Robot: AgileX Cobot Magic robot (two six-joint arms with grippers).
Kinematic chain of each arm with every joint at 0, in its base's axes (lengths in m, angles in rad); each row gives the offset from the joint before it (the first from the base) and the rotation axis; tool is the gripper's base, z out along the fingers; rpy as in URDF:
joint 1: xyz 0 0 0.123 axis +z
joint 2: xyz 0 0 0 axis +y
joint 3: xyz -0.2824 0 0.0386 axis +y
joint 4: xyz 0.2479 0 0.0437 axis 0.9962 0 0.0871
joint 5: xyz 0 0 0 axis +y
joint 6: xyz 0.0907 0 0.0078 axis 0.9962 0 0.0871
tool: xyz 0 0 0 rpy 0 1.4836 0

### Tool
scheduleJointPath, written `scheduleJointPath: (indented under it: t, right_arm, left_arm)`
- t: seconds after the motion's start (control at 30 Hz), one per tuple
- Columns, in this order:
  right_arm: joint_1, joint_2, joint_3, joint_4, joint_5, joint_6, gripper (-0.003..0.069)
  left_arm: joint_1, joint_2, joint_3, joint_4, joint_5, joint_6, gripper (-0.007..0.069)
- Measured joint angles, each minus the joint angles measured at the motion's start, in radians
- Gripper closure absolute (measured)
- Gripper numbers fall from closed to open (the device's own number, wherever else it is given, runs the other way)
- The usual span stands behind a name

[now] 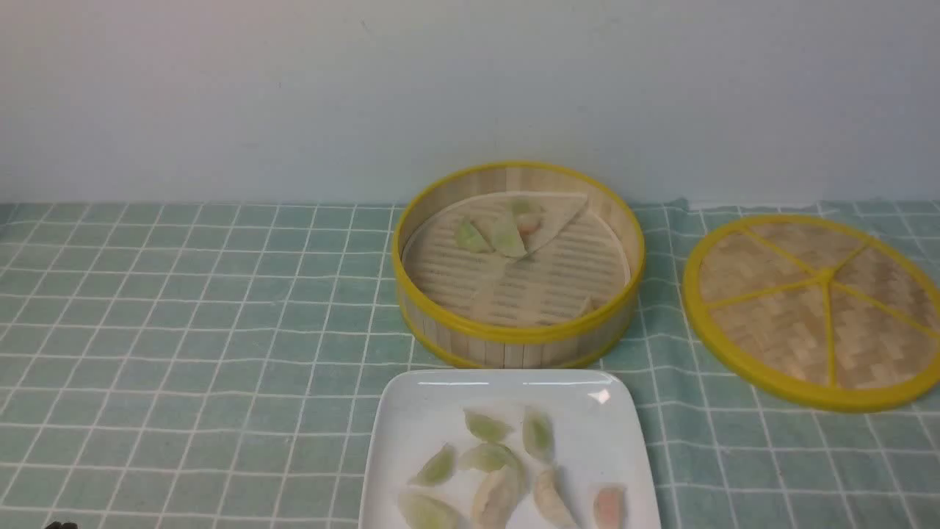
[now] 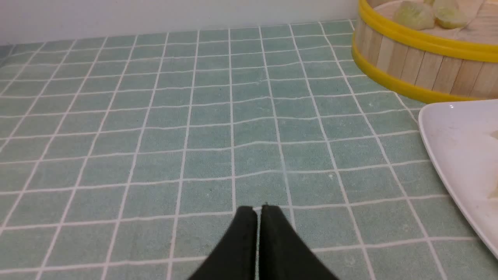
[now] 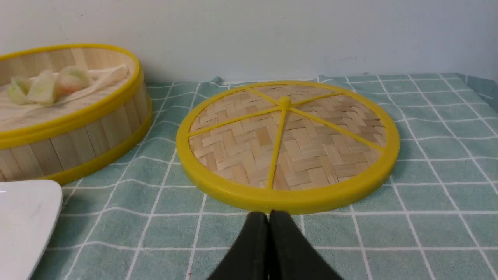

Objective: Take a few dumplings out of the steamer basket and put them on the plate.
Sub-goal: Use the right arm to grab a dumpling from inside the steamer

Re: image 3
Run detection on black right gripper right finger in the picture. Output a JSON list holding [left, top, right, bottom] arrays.
[[268, 210, 343, 280]]

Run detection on pink dumpling in steamer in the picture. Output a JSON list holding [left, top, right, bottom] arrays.
[[54, 66, 93, 96]]

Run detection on green checkered tablecloth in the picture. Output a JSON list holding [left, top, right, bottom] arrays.
[[32, 74, 498, 280]]

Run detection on green dumpling in steamer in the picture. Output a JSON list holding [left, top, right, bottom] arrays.
[[6, 70, 57, 106]]

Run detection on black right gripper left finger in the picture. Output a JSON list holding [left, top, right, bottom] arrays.
[[208, 212, 268, 280]]

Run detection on white steamer liner cloth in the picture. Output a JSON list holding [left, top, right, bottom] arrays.
[[1, 64, 130, 131]]

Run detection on yellow rimmed bamboo steamer basket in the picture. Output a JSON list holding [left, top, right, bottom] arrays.
[[1, 43, 153, 185]]

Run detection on yellow rimmed bamboo steamer lid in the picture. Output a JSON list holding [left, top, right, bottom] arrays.
[[176, 81, 400, 214]]

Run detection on white square plate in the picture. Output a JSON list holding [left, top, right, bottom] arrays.
[[0, 180, 63, 280]]

